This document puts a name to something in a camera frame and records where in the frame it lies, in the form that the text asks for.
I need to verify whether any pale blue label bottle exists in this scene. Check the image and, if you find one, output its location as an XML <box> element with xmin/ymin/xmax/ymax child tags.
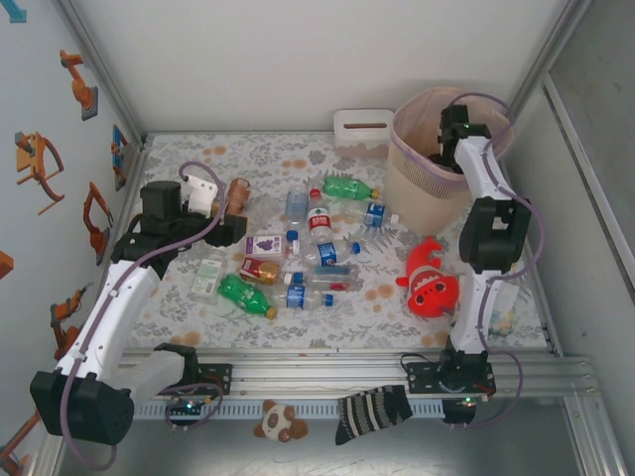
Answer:
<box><xmin>283</xmin><ymin>189</ymin><xmax>310</xmax><ymax>242</ymax></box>

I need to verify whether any clear bottle blue cap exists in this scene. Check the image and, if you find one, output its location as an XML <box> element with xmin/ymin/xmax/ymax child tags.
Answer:
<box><xmin>291</xmin><ymin>265</ymin><xmax>365</xmax><ymax>294</ymax></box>

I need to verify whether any blue orange wall sticker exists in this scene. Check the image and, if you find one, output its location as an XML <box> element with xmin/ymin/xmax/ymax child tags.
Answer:
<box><xmin>111</xmin><ymin>123</ymin><xmax>131</xmax><ymax>192</ymax></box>

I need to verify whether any beige bin with pink liner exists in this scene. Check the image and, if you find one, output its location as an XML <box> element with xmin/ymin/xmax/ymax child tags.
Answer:
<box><xmin>385</xmin><ymin>86</ymin><xmax>515</xmax><ymax>237</ymax></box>

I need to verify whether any clear bag of colourful candies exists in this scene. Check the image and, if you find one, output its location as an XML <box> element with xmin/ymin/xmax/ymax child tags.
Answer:
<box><xmin>488</xmin><ymin>277</ymin><xmax>520</xmax><ymax>338</ymax></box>

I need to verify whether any green bottle yellow cap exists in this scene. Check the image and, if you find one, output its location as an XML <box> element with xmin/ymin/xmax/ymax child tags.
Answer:
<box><xmin>217</xmin><ymin>274</ymin><xmax>279</xmax><ymax>320</ymax></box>
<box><xmin>320</xmin><ymin>176</ymin><xmax>381</xmax><ymax>200</ymax></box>

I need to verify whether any dark blue label cola bottle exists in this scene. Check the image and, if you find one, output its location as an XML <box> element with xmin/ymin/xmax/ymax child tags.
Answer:
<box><xmin>300</xmin><ymin>240</ymin><xmax>363</xmax><ymax>268</ymax></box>

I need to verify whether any blue label white cap bottle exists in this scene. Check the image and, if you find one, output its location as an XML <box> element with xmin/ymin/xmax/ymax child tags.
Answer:
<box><xmin>340</xmin><ymin>201</ymin><xmax>401</xmax><ymax>229</ymax></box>

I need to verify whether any aluminium table rail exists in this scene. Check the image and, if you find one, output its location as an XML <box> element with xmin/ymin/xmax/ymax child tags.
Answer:
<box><xmin>116</xmin><ymin>346</ymin><xmax>596</xmax><ymax>400</ymax></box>

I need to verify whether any red fish plush toy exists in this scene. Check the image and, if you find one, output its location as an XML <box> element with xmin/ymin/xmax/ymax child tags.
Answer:
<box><xmin>395</xmin><ymin>236</ymin><xmax>461</xmax><ymax>318</ymax></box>

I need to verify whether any white tissue box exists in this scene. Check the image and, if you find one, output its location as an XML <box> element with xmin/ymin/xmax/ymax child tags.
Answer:
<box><xmin>332</xmin><ymin>108</ymin><xmax>398</xmax><ymax>159</ymax></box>

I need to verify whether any crushed clear bottle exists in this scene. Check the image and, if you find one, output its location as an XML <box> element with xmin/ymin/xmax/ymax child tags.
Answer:
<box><xmin>247</xmin><ymin>193</ymin><xmax>287</xmax><ymax>224</ymax></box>

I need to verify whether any aluminium frame post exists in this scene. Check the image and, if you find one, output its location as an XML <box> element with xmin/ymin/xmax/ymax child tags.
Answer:
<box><xmin>52</xmin><ymin>0</ymin><xmax>150</xmax><ymax>150</ymax></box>
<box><xmin>505</xmin><ymin>0</ymin><xmax>594</xmax><ymax>120</ymax></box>

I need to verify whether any grey floral tablecloth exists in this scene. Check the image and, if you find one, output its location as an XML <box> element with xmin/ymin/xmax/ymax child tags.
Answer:
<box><xmin>96</xmin><ymin>131</ymin><xmax>552</xmax><ymax>351</ymax></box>

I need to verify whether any brown white panda plush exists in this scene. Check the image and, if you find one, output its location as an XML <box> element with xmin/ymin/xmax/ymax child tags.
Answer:
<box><xmin>252</xmin><ymin>399</ymin><xmax>310</xmax><ymax>442</ymax></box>

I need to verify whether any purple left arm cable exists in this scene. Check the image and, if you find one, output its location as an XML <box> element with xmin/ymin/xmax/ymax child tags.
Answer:
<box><xmin>59</xmin><ymin>161</ymin><xmax>229</xmax><ymax>472</ymax></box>

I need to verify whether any grey slotted cable duct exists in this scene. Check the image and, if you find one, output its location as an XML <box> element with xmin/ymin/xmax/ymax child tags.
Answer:
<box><xmin>132</xmin><ymin>400</ymin><xmax>445</xmax><ymax>421</ymax></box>

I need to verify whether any purple grape label bottle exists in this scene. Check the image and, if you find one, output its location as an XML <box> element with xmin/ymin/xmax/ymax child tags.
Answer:
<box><xmin>244</xmin><ymin>234</ymin><xmax>302</xmax><ymax>259</ymax></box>

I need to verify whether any brown tea bottle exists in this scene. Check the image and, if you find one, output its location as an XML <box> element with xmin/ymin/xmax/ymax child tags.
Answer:
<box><xmin>225</xmin><ymin>177</ymin><xmax>253</xmax><ymax>218</ymax></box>

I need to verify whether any small controller board with LEDs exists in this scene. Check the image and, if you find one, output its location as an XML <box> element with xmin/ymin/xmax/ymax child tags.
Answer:
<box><xmin>168</xmin><ymin>399</ymin><xmax>209</xmax><ymax>416</ymax></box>
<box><xmin>444</xmin><ymin>395</ymin><xmax>490</xmax><ymax>426</ymax></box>

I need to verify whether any white green label clear bottle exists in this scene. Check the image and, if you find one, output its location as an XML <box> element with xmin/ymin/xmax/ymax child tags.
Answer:
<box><xmin>188</xmin><ymin>249</ymin><xmax>228</xmax><ymax>304</ymax></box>

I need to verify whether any black white striped sock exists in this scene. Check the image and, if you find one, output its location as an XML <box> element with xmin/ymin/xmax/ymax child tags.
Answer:
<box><xmin>334</xmin><ymin>384</ymin><xmax>415</xmax><ymax>446</ymax></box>

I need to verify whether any red orange label tea bottle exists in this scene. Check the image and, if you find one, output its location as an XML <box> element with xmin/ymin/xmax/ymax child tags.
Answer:
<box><xmin>239</xmin><ymin>256</ymin><xmax>284</xmax><ymax>287</ymax></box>

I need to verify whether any red label red cap bottle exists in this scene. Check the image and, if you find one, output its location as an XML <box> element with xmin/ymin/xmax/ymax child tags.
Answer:
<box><xmin>306</xmin><ymin>187</ymin><xmax>334</xmax><ymax>244</ymax></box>

